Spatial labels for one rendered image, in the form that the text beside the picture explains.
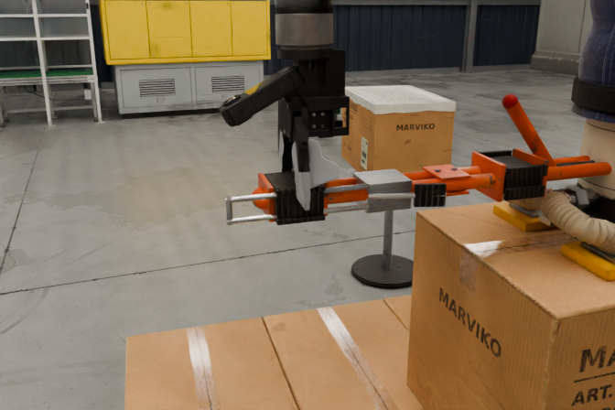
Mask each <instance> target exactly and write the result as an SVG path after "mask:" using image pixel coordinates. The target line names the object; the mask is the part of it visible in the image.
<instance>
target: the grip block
mask: <svg viewBox="0 0 615 410"><path fill-rule="evenodd" d="M471 166H472V167H474V166H478V167H479V168H480V171H481V174H486V173H492V174H494V176H495V177H496V184H495V186H494V187H492V188H484V189H475V190H477V191H479V192H481V193H483V194H484V195H486V196H488V197H490V198H491V199H493V200H496V201H497V202H502V194H504V196H503V199H504V200H522V199H530V198H538V197H541V198H542V197H544V196H545V189H546V181H547V175H548V168H549V160H546V159H544V158H541V157H539V156H535V155H533V154H530V153H528V152H525V151H523V150H521V149H519V148H514V149H513V151H512V150H510V149H507V150H497V151H486V152H472V158H471Z"/></svg>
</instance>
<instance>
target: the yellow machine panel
mask: <svg viewBox="0 0 615 410"><path fill-rule="evenodd" d="M99 8H100V18H101V27H102V43H103V53H104V58H105V61H106V64H107V65H113V78H114V88H115V97H116V105H117V107H118V110H119V114H120V115H121V117H122V119H133V118H147V117H161V116H175V115H190V114H204V113H219V112H220V111H219V108H220V106H222V105H223V103H224V102H225V101H227V100H228V99H229V98H231V97H233V96H234V95H236V94H242V93H243V92H246V91H247V90H249V89H251V88H253V86H255V85H257V84H258V83H260V82H262V81H263V80H264V63H263V59H271V49H270V0H99Z"/></svg>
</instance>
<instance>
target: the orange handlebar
mask: <svg viewBox="0 0 615 410"><path fill-rule="evenodd" d="M553 159H554V161H555V163H556V164H560V163H569V162H579V161H588V160H590V158H589V156H572V157H561V158H553ZM422 169H424V171H416V172H405V173H402V174H403V175H405V176H406V177H408V178H410V179H411V180H412V189H411V193H414V187H415V184H419V183H446V184H447V191H446V193H447V197H448V196H457V195H465V194H469V191H467V189H484V188H492V187H494V186H495V184H496V177H495V176H494V174H492V173H486V174H481V171H480V168H479V167H478V166H474V167H454V166H452V165H440V166H430V167H422ZM611 170H612V169H611V165H610V164H609V163H608V162H598V163H587V164H578V165H569V166H560V167H549V168H548V175H547V181H553V180H561V179H571V178H587V177H595V176H604V175H608V174H609V173H610V172H611ZM349 185H357V181H356V178H338V179H333V180H331V181H329V182H328V188H330V187H339V186H349ZM255 194H264V192H263V189H262V187H261V188H258V189H256V190H254V192H253V193H252V195H255ZM367 199H368V191H367V189H361V190H352V191H342V192H333V193H328V198H327V201H328V205H329V204H337V203H346V202H354V201H364V200H367ZM252 203H253V205H254V206H255V207H257V208H259V209H262V210H268V200H252Z"/></svg>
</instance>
